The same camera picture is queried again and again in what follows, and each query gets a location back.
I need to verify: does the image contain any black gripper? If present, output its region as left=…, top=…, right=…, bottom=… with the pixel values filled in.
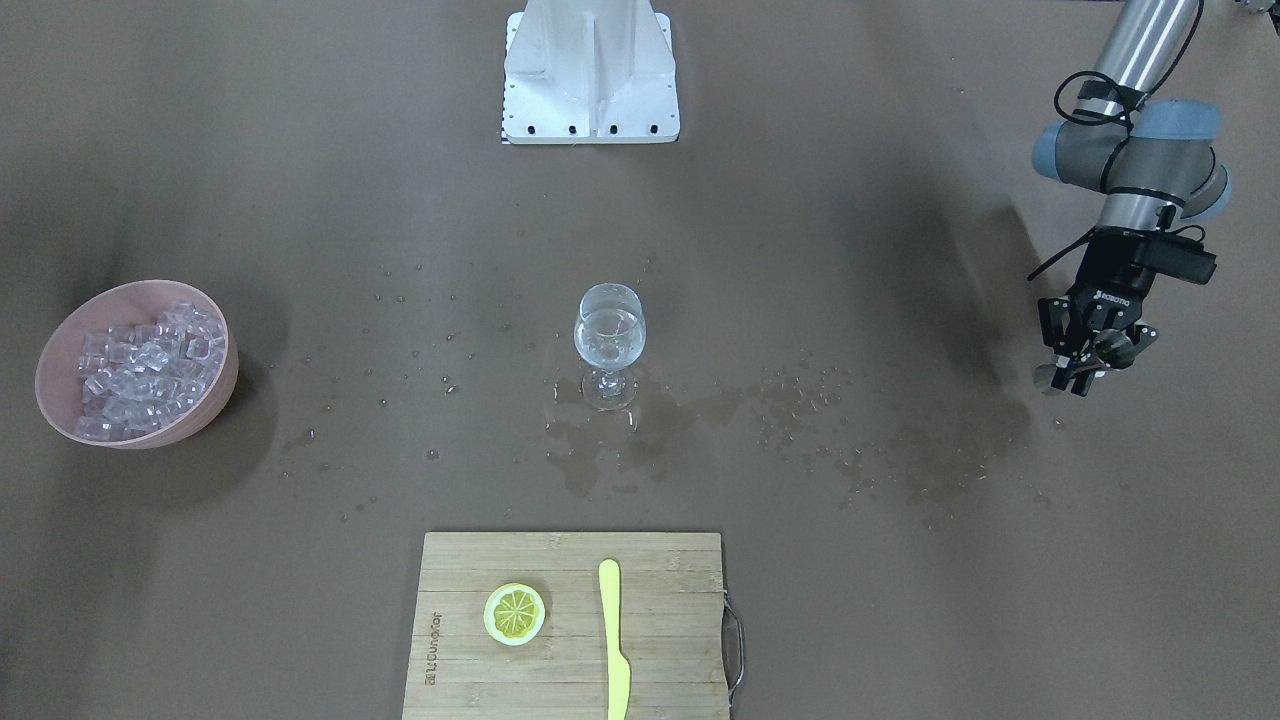
left=1037, top=231, right=1158, bottom=397

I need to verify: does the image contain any steel cocktail jigger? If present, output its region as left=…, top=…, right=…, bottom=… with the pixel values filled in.
left=1032, top=329, right=1139, bottom=397

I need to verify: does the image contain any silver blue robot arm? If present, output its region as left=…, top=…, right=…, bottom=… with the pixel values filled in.
left=1032, top=1, right=1233, bottom=396

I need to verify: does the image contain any clear wine glass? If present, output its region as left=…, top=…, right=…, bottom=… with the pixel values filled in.
left=573, top=283, right=646, bottom=411

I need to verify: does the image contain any clear ice cubes pile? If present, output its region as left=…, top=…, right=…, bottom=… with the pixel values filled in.
left=73, top=299, right=229, bottom=443

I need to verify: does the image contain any bamboo cutting board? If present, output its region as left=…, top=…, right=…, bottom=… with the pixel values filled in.
left=401, top=530, right=740, bottom=719

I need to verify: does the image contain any yellow plastic knife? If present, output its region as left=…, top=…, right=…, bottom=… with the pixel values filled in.
left=598, top=559, right=632, bottom=720

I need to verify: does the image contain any yellow lemon half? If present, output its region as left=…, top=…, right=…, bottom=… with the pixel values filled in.
left=483, top=583, right=547, bottom=647

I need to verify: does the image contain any pink bowl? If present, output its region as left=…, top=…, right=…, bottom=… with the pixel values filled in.
left=35, top=279, right=239, bottom=450

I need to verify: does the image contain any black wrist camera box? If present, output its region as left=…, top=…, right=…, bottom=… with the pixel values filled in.
left=1130, top=234, right=1217, bottom=284

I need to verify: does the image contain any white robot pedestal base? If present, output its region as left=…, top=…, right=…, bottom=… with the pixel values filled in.
left=500, top=1, right=681, bottom=145

